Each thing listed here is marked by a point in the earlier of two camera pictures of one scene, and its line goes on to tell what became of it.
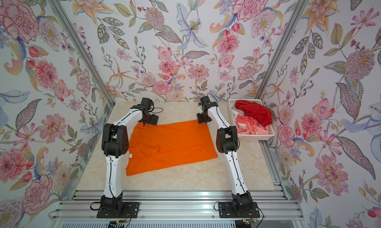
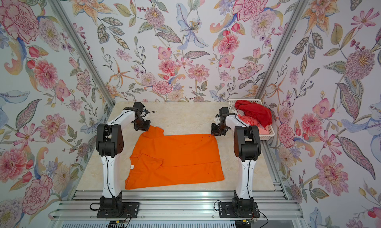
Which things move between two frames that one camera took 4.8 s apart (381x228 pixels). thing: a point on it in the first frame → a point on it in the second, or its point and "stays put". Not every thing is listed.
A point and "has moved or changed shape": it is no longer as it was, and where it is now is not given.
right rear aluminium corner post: [286, 37] stays put
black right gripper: [200, 119] → [214, 131]
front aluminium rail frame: [178, 205] stays put
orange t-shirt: [151, 146] has moved or changed shape
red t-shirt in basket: [261, 114] stays put
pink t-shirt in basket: [249, 125] stays put
